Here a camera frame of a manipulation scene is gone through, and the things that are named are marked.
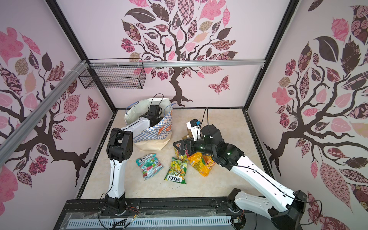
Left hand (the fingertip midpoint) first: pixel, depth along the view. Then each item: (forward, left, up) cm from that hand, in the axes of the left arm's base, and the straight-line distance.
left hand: (159, 122), depth 106 cm
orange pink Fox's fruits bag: (-40, -21, +30) cm, 54 cm away
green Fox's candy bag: (-38, -15, +1) cm, 41 cm away
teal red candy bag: (-34, +2, -1) cm, 34 cm away
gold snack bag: (-16, -22, +5) cm, 28 cm away
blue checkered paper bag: (-20, -2, +9) cm, 22 cm away
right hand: (-32, -18, +26) cm, 45 cm away
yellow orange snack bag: (-33, -30, +2) cm, 45 cm away
